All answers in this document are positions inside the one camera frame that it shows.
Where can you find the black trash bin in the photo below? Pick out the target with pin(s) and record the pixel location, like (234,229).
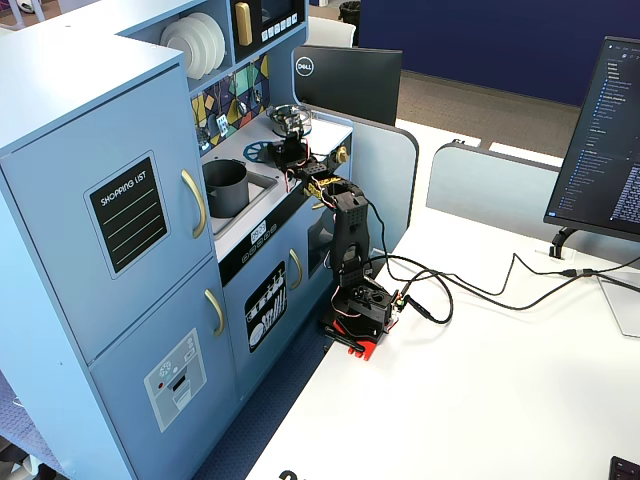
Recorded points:
(350,12)

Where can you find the gold stove knob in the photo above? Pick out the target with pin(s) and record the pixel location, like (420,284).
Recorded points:
(342,154)

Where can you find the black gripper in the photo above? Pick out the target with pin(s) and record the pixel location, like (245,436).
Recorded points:
(291,134)

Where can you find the silver hanging toy spoon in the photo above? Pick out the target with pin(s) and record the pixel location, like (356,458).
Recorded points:
(257,95)

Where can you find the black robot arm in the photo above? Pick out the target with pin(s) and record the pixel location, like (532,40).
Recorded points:
(350,235)

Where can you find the gray-blue desk divider panel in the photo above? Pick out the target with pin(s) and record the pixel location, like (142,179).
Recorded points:
(385,180)
(490,185)

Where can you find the white office chair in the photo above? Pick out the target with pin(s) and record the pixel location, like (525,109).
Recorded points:
(330,32)

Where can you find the black keyboard corner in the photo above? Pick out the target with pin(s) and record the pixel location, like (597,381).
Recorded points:
(625,470)

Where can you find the silver hanging toy ladle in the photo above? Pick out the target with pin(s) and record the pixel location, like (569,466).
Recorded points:
(241,106)

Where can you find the silver hanging toy strainer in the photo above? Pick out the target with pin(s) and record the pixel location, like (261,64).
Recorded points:
(202,133)

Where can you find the silver hanging toy spatula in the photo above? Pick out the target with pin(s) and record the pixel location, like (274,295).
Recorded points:
(222,122)

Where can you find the small black curved object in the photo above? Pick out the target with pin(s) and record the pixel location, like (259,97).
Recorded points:
(288,475)

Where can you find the gray flat monitor stand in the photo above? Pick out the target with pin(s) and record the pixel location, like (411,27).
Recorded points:
(620,305)

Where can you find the black Dell monitor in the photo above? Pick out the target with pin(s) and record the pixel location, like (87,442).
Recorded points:
(350,82)

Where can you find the small wrist camera board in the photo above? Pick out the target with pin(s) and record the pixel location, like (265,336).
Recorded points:
(295,131)

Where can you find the white toy plate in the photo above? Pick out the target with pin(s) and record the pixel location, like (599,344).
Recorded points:
(182,47)
(209,42)
(220,37)

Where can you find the red robot base clamp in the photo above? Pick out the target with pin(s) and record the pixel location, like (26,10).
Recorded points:
(362,345)

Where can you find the blue wooden toy kitchen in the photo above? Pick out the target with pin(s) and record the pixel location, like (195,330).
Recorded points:
(60,150)

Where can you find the silver pot lid with knob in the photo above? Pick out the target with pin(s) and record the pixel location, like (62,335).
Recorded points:
(287,112)

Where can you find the black monitor with lit screen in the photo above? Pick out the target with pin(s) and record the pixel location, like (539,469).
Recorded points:
(600,140)

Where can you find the silver metal toy pot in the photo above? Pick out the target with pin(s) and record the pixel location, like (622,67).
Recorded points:
(300,117)

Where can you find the gray toy sink basin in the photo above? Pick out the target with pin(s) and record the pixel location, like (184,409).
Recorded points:
(260,192)

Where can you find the dark gray toy pot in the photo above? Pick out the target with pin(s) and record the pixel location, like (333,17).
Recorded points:
(227,190)

